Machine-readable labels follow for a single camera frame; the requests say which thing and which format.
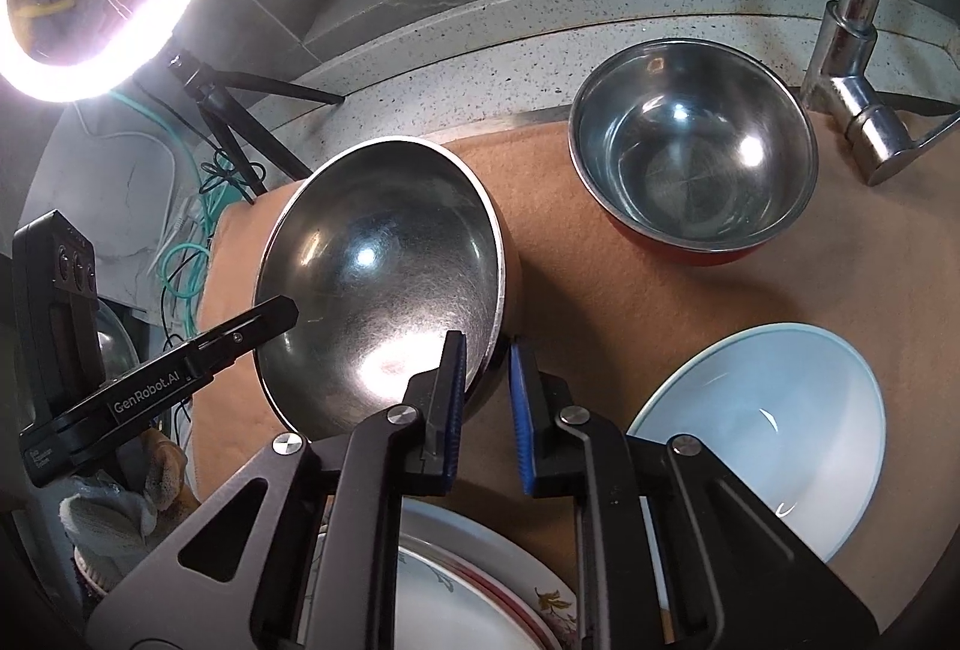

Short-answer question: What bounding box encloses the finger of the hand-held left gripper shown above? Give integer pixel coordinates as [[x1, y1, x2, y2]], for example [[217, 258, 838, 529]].
[[176, 295, 301, 382]]

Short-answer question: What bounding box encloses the black cable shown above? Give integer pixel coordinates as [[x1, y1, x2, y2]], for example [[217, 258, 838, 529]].
[[161, 143, 263, 351]]

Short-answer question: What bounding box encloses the chrome faucet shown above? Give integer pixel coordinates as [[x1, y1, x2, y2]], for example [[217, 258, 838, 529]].
[[801, 0, 960, 186]]

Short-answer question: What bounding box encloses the black tripod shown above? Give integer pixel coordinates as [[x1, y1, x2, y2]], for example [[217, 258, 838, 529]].
[[135, 50, 346, 197]]

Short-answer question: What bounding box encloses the white plate mixed flower print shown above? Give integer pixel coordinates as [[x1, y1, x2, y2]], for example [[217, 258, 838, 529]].
[[315, 496, 582, 650]]

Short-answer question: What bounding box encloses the red steel bowl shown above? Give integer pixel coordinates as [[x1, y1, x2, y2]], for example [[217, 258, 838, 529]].
[[568, 39, 820, 268]]

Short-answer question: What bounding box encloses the large steel bowl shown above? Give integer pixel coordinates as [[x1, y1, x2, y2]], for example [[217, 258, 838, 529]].
[[253, 136, 522, 441]]

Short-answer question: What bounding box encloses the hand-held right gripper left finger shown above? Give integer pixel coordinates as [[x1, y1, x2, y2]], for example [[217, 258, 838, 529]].
[[86, 331, 470, 650]]

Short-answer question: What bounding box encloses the light blue ceramic bowl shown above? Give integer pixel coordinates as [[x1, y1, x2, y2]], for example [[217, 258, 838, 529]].
[[626, 322, 887, 565]]

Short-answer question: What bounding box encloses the teal cable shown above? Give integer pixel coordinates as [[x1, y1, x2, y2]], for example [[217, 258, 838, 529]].
[[112, 91, 233, 336]]

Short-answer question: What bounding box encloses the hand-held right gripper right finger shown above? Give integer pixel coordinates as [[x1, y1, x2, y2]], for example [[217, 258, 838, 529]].
[[508, 336, 878, 650]]

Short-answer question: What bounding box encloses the white cable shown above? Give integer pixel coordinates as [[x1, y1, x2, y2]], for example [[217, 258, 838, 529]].
[[79, 121, 200, 246]]

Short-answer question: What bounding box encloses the tan towel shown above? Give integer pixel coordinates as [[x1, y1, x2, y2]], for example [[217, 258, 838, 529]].
[[184, 110, 960, 636]]

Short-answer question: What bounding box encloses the person's left hand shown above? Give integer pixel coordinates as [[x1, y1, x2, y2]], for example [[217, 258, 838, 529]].
[[58, 426, 202, 595]]

